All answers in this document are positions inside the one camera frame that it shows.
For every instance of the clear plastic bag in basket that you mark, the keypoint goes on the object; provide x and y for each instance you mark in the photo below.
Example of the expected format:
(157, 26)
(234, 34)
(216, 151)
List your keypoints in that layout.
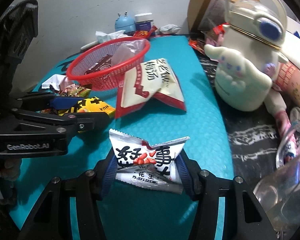
(124, 51)

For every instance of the white cartoon dog bottle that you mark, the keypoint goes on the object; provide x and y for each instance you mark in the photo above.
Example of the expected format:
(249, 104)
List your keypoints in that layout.
(250, 54)

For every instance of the white torn wrapper packet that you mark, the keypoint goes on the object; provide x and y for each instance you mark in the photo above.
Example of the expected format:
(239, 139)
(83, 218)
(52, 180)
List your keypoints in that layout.
(57, 82)

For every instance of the white remote control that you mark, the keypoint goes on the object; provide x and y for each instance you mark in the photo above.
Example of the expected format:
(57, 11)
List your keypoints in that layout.
(88, 46)

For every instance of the gold cereal snack bag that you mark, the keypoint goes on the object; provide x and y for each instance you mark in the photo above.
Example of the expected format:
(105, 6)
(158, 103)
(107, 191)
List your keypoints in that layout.
(69, 88)

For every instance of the person's left hand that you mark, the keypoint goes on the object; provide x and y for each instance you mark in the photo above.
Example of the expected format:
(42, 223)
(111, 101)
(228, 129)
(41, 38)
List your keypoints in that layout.
(10, 169)

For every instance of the pink printed paper cup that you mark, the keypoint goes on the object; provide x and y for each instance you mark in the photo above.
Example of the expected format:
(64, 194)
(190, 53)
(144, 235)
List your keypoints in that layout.
(288, 81)

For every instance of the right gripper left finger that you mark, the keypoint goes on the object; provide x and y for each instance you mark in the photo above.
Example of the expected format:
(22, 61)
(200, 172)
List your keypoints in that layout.
(50, 216)

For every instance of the blue deer humidifier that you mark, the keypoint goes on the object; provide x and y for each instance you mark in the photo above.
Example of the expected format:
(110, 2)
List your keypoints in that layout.
(125, 23)

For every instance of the white peanut snack packet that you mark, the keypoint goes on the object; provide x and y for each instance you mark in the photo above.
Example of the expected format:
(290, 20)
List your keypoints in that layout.
(151, 167)

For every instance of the white red snack bag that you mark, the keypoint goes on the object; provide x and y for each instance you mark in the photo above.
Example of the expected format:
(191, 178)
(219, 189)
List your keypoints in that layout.
(151, 79)

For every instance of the red snack packet by jar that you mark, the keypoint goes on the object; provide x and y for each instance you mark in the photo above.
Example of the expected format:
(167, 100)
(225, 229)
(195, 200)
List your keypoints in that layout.
(145, 34)

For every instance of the red plastic basket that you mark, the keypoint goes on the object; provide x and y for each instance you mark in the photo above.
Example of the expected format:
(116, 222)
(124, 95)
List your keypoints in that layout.
(94, 66)

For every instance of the clear glass cup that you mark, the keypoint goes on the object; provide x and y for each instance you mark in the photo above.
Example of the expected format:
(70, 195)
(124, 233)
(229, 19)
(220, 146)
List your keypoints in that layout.
(279, 192)

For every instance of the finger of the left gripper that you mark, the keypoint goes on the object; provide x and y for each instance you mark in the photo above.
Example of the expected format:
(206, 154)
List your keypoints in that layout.
(43, 100)
(85, 121)

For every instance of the white lid purple jar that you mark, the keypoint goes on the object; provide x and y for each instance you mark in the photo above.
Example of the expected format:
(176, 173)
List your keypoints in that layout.
(143, 21)

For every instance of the red gift packet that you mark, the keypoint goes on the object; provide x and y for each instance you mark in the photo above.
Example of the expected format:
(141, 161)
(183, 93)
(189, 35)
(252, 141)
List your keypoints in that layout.
(220, 29)

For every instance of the crumpled wrapper behind jar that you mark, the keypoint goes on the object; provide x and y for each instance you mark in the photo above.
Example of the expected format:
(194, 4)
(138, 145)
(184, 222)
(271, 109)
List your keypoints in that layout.
(170, 29)

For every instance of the brown cardboard box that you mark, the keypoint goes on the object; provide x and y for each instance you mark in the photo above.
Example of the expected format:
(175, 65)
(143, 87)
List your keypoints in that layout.
(203, 15)

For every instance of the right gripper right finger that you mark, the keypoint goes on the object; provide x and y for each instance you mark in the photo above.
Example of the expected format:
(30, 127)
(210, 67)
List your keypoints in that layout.
(244, 217)

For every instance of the crumpled white tissue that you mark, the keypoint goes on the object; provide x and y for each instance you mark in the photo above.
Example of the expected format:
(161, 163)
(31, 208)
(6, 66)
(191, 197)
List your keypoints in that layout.
(102, 37)

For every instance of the teal bubble mat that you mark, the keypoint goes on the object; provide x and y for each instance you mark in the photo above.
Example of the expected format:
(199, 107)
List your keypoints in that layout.
(130, 212)

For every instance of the yellow black snack packet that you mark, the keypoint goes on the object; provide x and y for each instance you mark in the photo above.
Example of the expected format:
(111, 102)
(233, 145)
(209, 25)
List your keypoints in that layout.
(79, 105)

